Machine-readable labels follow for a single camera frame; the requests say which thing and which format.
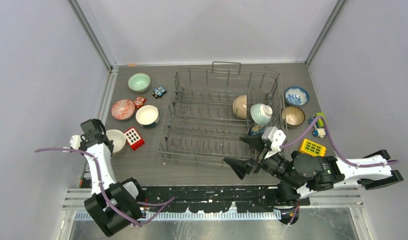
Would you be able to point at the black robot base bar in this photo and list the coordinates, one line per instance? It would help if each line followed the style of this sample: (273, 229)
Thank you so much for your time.
(220, 199)

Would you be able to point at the brown ribbed bowl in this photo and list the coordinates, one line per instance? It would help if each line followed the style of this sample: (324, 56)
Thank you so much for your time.
(293, 116)

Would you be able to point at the dark teal painted bowl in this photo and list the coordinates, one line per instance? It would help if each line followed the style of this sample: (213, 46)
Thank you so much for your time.
(257, 130)

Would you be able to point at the green blue toy car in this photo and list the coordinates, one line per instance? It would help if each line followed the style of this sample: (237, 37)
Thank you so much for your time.
(319, 126)

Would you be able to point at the pale green celadon bowl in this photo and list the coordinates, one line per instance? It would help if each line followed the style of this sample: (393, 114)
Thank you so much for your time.
(139, 82)

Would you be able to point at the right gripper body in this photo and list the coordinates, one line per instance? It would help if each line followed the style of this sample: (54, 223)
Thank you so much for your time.
(273, 165)

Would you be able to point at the red toy block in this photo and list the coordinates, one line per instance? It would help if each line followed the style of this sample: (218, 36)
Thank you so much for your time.
(133, 138)

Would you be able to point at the grey wire dish rack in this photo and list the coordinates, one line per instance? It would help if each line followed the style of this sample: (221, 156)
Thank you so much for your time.
(200, 125)

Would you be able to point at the red owl toy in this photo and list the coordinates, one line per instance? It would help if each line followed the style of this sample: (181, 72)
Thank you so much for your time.
(139, 102)

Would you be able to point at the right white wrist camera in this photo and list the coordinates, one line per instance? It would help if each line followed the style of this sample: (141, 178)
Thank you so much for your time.
(276, 138)

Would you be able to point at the blue floral white bowl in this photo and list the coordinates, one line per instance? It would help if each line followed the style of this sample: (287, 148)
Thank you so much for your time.
(296, 96)

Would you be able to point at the teal and white bowl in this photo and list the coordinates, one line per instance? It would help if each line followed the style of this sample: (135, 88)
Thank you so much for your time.
(147, 116)

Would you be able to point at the beige bowl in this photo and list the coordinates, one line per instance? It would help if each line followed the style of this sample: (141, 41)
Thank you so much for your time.
(118, 139)
(239, 107)

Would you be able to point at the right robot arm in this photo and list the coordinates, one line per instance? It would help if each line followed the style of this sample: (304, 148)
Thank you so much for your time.
(371, 172)

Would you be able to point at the yellow toy block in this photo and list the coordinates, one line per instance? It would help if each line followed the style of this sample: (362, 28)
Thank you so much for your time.
(312, 148)

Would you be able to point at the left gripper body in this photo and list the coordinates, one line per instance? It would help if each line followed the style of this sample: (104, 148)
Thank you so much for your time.
(111, 147)

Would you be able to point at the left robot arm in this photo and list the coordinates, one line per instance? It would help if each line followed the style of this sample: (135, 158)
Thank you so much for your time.
(113, 205)

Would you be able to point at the light green striped bowl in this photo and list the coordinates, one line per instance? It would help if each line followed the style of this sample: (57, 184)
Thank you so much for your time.
(261, 113)

